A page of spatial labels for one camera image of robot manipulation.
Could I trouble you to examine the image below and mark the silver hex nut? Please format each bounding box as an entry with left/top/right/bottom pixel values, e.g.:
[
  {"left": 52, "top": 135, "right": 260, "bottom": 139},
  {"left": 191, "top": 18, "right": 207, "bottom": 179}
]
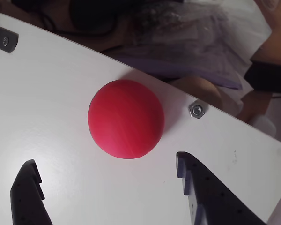
[{"left": 188, "top": 99, "right": 208, "bottom": 120}]

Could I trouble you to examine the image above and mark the blue-grey gripper finger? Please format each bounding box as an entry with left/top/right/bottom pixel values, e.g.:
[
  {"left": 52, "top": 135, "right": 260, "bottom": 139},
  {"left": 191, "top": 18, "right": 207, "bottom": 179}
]
[
  {"left": 10, "top": 159, "right": 53, "bottom": 225},
  {"left": 177, "top": 151, "right": 267, "bottom": 225}
]

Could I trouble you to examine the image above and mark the clear plastic bag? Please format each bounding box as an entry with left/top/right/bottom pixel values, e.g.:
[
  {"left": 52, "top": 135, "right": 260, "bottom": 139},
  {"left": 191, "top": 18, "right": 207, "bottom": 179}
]
[{"left": 103, "top": 0, "right": 272, "bottom": 91}]

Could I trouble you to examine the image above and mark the red ball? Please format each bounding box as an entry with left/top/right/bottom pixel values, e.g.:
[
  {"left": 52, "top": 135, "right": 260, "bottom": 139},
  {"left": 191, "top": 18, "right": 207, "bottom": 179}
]
[{"left": 87, "top": 79, "right": 165, "bottom": 160}]

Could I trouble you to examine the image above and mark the black box with green light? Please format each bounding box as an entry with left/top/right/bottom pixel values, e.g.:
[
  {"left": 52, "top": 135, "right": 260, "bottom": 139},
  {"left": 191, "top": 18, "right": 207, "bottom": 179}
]
[{"left": 244, "top": 60, "right": 281, "bottom": 95}]

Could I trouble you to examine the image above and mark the grey metal bracket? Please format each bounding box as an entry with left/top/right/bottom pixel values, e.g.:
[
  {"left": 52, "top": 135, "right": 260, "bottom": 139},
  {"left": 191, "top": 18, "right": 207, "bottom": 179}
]
[{"left": 0, "top": 22, "right": 19, "bottom": 54}]

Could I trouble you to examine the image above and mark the tan rounded object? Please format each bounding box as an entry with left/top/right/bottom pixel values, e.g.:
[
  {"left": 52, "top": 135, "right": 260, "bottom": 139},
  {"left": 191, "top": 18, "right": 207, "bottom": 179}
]
[{"left": 170, "top": 76, "right": 223, "bottom": 111}]

